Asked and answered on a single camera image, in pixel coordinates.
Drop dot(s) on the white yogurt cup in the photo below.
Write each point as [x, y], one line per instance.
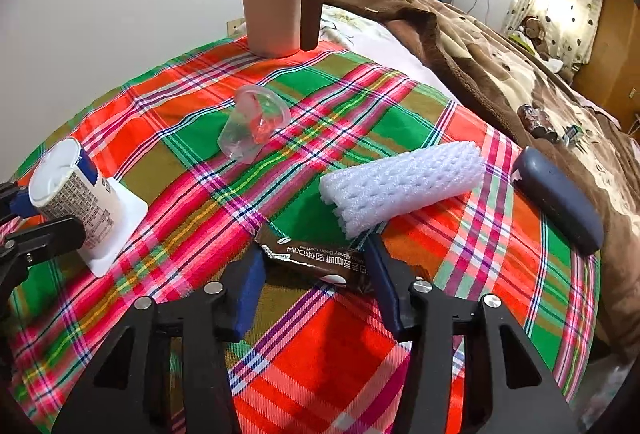
[66, 181]

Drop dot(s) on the wooden wardrobe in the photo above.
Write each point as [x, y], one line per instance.
[611, 78]

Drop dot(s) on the teddy bear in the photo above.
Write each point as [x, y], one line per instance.
[534, 30]

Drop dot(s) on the wall power socket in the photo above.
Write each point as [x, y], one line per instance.
[236, 28]

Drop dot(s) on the small green box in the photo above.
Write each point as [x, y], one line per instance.
[572, 136]

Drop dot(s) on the white foam fruit net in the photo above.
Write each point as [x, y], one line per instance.
[364, 196]

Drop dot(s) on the dark blue glasses case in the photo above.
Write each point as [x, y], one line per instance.
[560, 199]

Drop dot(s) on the brown snack wrapper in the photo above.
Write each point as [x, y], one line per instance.
[338, 266]

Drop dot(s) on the brown blanket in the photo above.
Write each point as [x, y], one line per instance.
[490, 76]

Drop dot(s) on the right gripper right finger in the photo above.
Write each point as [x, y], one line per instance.
[507, 387]

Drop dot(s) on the plaid tablecloth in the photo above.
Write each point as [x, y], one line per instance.
[157, 134]

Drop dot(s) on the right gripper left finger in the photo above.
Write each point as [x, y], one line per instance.
[126, 386]

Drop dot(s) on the clear plastic cup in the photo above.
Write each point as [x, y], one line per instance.
[256, 115]

